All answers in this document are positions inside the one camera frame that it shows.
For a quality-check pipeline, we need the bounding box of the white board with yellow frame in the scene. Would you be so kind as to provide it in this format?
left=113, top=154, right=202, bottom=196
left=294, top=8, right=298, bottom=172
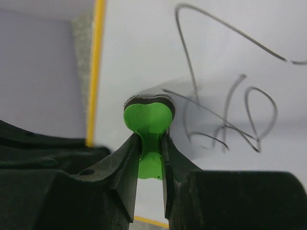
left=85, top=0, right=307, bottom=228

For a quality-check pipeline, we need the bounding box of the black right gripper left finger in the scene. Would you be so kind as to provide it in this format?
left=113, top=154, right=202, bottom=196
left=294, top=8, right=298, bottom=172
left=0, top=122, right=141, bottom=230

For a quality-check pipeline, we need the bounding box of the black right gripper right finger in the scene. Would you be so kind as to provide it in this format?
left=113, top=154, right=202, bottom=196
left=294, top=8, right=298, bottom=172
left=161, top=134, right=307, bottom=230

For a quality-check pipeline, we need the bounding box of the green whiteboard eraser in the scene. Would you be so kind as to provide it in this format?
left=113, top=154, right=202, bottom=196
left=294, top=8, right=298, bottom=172
left=123, top=94, right=176, bottom=180

